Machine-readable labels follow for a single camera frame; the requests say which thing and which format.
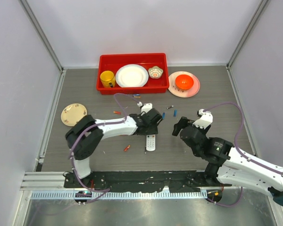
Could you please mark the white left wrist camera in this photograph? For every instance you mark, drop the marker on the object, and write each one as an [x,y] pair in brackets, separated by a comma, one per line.
[145,107]

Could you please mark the cream floral saucer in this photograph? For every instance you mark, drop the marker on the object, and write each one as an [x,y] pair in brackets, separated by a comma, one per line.
[72,114]

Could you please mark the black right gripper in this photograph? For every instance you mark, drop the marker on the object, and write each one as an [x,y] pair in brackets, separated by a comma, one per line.
[184,121]

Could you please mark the yellow mug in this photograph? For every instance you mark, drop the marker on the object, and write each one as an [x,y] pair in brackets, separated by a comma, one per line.
[107,79]

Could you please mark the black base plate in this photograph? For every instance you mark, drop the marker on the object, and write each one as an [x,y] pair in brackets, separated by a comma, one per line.
[178,181]

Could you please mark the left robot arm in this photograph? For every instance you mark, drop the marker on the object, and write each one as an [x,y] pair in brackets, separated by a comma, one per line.
[86,135]

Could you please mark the blue orange battery near bin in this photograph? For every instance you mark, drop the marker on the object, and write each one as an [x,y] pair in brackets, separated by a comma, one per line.
[136,96]

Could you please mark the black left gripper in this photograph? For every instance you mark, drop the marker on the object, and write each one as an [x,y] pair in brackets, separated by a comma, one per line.
[153,130]

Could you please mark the pink plate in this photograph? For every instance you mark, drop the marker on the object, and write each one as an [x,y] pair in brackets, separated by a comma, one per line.
[183,93]

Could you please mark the white slotted cable duct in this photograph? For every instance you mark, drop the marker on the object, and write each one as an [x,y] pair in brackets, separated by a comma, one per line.
[75,194]

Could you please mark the small patterned flower bowl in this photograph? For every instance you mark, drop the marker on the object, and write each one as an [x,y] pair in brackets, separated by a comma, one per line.
[155,72]

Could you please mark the white plate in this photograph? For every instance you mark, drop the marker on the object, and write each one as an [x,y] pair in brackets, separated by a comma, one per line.
[131,76]

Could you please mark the orange bowl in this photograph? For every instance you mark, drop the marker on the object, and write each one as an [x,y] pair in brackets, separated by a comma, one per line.
[184,82]

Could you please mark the red plastic bin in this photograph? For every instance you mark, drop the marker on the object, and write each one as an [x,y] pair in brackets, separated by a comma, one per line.
[147,60]

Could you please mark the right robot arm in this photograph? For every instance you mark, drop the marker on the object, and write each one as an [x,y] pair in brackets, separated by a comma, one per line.
[227,164]

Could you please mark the white remote control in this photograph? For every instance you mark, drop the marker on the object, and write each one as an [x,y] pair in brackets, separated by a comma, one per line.
[150,143]

